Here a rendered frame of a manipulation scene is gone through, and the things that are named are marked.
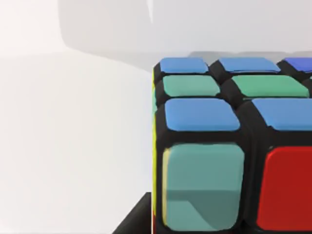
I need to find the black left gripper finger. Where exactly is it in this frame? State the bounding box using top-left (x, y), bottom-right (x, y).
top-left (111, 192), bottom-right (153, 234)

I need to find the multicoloured puzzle cube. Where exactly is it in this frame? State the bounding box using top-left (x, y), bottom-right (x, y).
top-left (151, 57), bottom-right (312, 234)

